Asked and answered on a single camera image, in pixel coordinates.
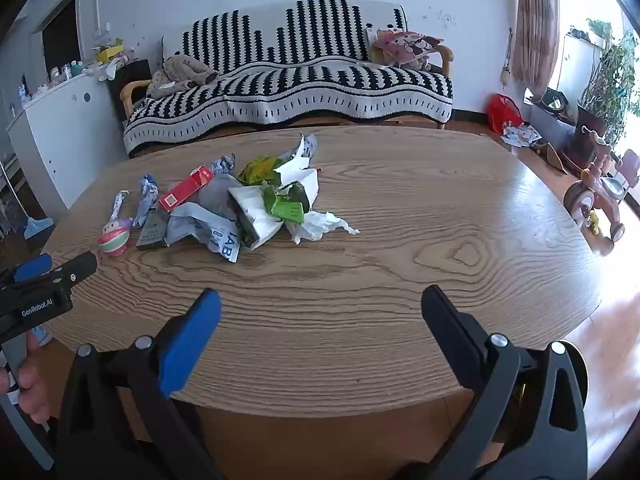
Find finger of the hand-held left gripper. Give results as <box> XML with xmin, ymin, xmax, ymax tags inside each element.
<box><xmin>11</xmin><ymin>254</ymin><xmax>54</xmax><ymax>284</ymax></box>
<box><xmin>50</xmin><ymin>251</ymin><xmax>98</xmax><ymax>287</ymax></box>

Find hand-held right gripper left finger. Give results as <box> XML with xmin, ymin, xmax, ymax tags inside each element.
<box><xmin>55</xmin><ymin>287</ymin><xmax>223</xmax><ymax>480</ymax></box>

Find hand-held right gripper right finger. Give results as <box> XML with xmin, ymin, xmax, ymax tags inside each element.
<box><xmin>421</xmin><ymin>285</ymin><xmax>588</xmax><ymax>480</ymax></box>

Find falling white tissue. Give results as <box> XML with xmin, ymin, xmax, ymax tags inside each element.
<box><xmin>167</xmin><ymin>175</ymin><xmax>246</xmax><ymax>264</ymax></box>

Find person's left hand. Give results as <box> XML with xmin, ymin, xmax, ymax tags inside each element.
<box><xmin>0</xmin><ymin>332</ymin><xmax>52</xmax><ymax>427</ymax></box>

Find blue broom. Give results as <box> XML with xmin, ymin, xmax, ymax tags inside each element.
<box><xmin>0</xmin><ymin>160</ymin><xmax>56</xmax><ymax>241</ymax></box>

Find pink toy ball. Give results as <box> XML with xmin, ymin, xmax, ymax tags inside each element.
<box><xmin>97</xmin><ymin>217</ymin><xmax>134</xmax><ymax>259</ymax></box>

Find white blue wrapper strip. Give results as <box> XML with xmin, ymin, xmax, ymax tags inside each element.
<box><xmin>109</xmin><ymin>190</ymin><xmax>131</xmax><ymax>224</ymax></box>

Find dark grey packet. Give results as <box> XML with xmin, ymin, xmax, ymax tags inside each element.
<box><xmin>136</xmin><ymin>210</ymin><xmax>171</xmax><ymax>252</ymax></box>

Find red cardboard box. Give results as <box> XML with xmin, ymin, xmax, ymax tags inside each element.
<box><xmin>158</xmin><ymin>165</ymin><xmax>215</xmax><ymax>212</ymax></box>

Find white cabinet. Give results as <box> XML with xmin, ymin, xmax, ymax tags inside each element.
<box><xmin>6</xmin><ymin>72</ymin><xmax>131</xmax><ymax>211</ymax></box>

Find white green bag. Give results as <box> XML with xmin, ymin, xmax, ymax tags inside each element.
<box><xmin>227</xmin><ymin>185</ymin><xmax>286</xmax><ymax>252</ymax></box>

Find wooden sofa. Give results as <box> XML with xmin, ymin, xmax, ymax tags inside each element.
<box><xmin>120</xmin><ymin>0</ymin><xmax>456</xmax><ymax>158</ymax></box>

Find yellow green packet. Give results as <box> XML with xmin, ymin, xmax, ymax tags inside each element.
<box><xmin>237</xmin><ymin>156</ymin><xmax>281</xmax><ymax>186</ymax></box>

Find row of small bottles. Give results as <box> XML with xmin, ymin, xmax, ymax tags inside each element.
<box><xmin>17</xmin><ymin>60</ymin><xmax>101</xmax><ymax>98</ymax></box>

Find torn white paper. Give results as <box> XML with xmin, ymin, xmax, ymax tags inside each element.
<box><xmin>275</xmin><ymin>134</ymin><xmax>321</xmax><ymax>211</ymax></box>

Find pink tricycle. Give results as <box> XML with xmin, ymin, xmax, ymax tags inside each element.
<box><xmin>562</xmin><ymin>132</ymin><xmax>640</xmax><ymax>256</ymax></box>

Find printed papers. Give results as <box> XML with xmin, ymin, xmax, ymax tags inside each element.
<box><xmin>502</xmin><ymin>122</ymin><xmax>543</xmax><ymax>149</ymax></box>

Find brown garment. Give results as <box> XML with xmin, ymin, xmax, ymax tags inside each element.
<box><xmin>146</xmin><ymin>54</ymin><xmax>219</xmax><ymax>101</ymax></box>

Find red plastic bag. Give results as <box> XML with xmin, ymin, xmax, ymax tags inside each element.
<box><xmin>487</xmin><ymin>92</ymin><xmax>524</xmax><ymax>134</ymax></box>

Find grey box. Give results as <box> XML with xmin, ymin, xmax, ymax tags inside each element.
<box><xmin>530</xmin><ymin>87</ymin><xmax>577</xmax><ymax>151</ymax></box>

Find pink cartoon cushion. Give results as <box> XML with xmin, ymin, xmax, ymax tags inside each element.
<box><xmin>367</xmin><ymin>27</ymin><xmax>446</xmax><ymax>71</ymax></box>

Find potted plant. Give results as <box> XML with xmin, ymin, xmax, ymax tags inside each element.
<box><xmin>572</xmin><ymin>20</ymin><xmax>640</xmax><ymax>161</ymax></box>

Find brown patterned curtain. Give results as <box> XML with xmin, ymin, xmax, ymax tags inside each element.
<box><xmin>515</xmin><ymin>0</ymin><xmax>561</xmax><ymax>99</ymax></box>

